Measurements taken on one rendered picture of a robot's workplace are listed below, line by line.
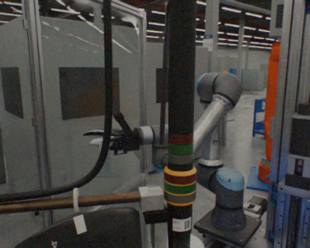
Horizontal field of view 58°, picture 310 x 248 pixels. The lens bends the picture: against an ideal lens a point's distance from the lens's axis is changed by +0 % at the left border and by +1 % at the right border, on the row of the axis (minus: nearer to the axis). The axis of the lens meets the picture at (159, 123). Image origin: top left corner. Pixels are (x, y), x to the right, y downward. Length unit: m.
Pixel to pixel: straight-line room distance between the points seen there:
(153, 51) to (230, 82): 3.29
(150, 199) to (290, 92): 0.95
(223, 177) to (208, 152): 0.15
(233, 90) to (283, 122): 0.27
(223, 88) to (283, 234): 0.65
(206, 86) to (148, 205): 0.89
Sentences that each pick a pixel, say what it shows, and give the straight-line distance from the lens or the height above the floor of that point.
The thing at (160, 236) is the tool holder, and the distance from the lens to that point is 0.39.
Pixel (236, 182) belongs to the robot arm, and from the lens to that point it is 1.19.
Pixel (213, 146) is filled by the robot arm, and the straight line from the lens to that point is 1.26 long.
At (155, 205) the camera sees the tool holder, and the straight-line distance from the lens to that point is 0.37.
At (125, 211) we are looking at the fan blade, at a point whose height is 1.42.
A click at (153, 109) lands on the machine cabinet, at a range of 4.39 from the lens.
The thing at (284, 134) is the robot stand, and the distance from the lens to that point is 1.25.
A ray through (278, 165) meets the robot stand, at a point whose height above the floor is 1.29.
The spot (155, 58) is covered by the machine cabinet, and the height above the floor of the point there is 1.88.
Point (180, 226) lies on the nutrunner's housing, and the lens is 0.39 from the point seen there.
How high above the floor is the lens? 1.69
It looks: 11 degrees down
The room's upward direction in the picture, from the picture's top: straight up
